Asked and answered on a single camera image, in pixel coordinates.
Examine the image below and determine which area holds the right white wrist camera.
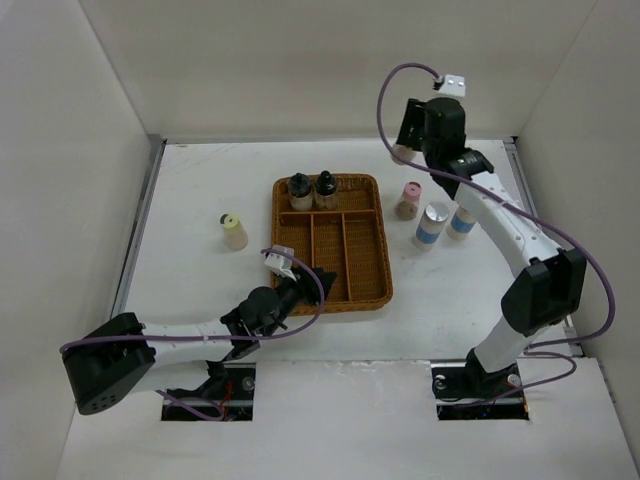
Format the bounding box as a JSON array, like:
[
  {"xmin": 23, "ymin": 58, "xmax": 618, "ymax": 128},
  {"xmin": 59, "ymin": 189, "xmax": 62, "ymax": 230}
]
[{"xmin": 433, "ymin": 74, "xmax": 466, "ymax": 98}]

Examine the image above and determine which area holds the black nozzle cap bottle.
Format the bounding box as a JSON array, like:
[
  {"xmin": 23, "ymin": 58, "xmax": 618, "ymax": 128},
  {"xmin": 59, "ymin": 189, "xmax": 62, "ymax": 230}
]
[{"xmin": 314, "ymin": 170, "xmax": 338, "ymax": 211}]

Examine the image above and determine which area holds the silver cap blue label jar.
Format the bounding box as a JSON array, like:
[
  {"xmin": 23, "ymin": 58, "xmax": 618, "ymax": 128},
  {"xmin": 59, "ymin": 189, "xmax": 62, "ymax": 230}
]
[{"xmin": 412, "ymin": 202, "xmax": 449, "ymax": 251}]

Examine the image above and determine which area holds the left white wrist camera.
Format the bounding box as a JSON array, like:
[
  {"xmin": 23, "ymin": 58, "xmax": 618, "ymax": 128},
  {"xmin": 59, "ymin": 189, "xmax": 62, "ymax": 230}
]
[{"xmin": 262, "ymin": 245, "xmax": 295, "ymax": 279}]

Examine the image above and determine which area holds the black cap white spice bottle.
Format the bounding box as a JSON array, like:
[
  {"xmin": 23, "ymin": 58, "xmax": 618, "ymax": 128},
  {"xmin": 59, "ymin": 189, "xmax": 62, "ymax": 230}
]
[{"xmin": 287, "ymin": 173, "xmax": 313, "ymax": 211}]

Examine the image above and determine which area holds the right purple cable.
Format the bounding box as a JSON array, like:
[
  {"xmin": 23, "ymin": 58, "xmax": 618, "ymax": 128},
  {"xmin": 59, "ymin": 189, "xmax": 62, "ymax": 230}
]
[{"xmin": 375, "ymin": 62, "xmax": 617, "ymax": 411}]

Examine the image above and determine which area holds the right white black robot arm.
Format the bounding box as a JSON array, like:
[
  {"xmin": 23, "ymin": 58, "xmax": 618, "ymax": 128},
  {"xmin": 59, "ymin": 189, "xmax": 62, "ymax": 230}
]
[{"xmin": 394, "ymin": 97, "xmax": 587, "ymax": 400}]

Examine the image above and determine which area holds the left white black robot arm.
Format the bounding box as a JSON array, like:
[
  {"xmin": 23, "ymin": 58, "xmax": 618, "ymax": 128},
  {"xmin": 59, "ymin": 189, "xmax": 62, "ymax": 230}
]
[{"xmin": 61, "ymin": 267, "xmax": 337, "ymax": 420}]

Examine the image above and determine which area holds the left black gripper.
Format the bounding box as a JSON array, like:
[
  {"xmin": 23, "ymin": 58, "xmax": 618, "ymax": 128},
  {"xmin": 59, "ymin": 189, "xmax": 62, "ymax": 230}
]
[{"xmin": 260, "ymin": 265, "xmax": 335, "ymax": 337}]

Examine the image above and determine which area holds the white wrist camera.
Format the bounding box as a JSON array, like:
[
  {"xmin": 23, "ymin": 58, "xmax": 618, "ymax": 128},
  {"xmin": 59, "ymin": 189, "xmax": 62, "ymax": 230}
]
[
  {"xmin": 262, "ymin": 245, "xmax": 295, "ymax": 279},
  {"xmin": 433, "ymin": 74, "xmax": 466, "ymax": 98}
]

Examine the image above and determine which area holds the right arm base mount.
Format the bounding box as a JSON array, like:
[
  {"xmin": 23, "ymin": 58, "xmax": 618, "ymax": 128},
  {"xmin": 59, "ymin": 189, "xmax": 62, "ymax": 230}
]
[{"xmin": 431, "ymin": 362, "xmax": 529, "ymax": 421}]

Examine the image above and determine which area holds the yellow cap spice bottle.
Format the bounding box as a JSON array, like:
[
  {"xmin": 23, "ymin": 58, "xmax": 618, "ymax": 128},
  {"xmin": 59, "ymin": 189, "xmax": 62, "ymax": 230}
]
[{"xmin": 220, "ymin": 213, "xmax": 248, "ymax": 251}]

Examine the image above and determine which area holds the brown wicker divided tray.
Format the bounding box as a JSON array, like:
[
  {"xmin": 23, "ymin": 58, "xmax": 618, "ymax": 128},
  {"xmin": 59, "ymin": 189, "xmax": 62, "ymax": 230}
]
[{"xmin": 271, "ymin": 173, "xmax": 393, "ymax": 313}]

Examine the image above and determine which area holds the pink cap spice bottle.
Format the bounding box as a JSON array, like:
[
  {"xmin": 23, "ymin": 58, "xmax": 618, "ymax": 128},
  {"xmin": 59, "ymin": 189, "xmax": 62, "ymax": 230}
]
[{"xmin": 394, "ymin": 181, "xmax": 422, "ymax": 221}]

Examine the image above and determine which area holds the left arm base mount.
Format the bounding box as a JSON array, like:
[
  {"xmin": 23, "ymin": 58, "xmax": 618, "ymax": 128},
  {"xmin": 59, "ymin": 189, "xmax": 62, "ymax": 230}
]
[{"xmin": 161, "ymin": 362, "xmax": 257, "ymax": 422}]

